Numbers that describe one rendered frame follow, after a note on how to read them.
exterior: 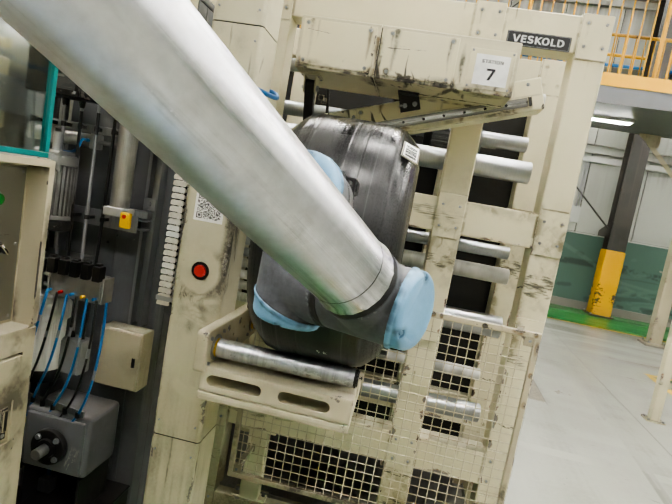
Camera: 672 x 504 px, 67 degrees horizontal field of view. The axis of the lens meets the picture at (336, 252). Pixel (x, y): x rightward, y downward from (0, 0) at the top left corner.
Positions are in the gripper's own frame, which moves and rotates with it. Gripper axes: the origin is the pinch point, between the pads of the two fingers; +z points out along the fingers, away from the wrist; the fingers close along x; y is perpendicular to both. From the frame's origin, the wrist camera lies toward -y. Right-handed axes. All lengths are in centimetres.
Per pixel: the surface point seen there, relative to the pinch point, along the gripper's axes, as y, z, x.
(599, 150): 269, 899, -330
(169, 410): -53, 28, 38
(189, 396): -48, 27, 33
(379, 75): 45, 44, 2
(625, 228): 128, 855, -382
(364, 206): 4.4, 1.7, -4.2
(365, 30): 56, 42, 8
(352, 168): 11.7, 4.5, -0.1
